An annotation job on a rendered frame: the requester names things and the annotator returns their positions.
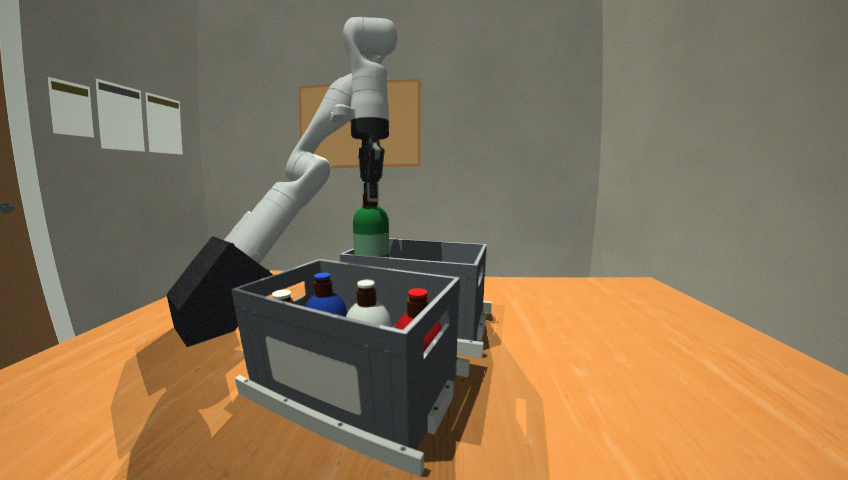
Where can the white bottle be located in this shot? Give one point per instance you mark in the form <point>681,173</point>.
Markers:
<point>283,295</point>
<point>367,309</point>

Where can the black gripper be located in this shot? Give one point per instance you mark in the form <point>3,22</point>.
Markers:
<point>370,130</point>

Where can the dark grey plastic crate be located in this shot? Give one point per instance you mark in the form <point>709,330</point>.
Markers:
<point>376,378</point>
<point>453,259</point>

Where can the red bottle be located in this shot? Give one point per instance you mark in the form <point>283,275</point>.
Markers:
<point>416,303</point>

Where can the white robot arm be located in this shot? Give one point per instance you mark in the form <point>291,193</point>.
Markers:
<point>367,86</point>

